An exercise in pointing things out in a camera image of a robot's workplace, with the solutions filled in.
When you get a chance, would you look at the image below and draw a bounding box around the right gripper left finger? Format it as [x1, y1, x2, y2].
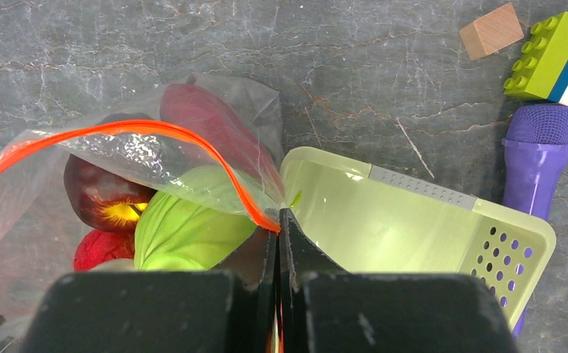
[21, 228, 277, 352]

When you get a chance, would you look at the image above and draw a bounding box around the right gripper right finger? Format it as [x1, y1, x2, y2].
[278, 209, 518, 352]

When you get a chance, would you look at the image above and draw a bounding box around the green cabbage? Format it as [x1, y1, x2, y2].
[134, 191, 256, 271]

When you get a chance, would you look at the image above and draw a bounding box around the clear zip top bag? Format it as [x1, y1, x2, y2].
[0, 73, 286, 352]

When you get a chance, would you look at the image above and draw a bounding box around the red textured ball fruit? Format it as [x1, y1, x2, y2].
[73, 229, 134, 271]

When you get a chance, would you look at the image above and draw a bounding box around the dark red apple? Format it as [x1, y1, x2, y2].
[63, 113, 158, 234]

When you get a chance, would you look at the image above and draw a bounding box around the green perforated plastic basket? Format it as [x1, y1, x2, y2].
[280, 146, 556, 329]

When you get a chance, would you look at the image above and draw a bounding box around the purple eggplant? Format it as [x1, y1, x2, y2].
[501, 103, 568, 340]

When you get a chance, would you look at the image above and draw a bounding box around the brown wooden cube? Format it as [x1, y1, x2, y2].
[459, 2, 525, 61]

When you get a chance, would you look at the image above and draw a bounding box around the green white block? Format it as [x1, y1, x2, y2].
[503, 12, 568, 107]

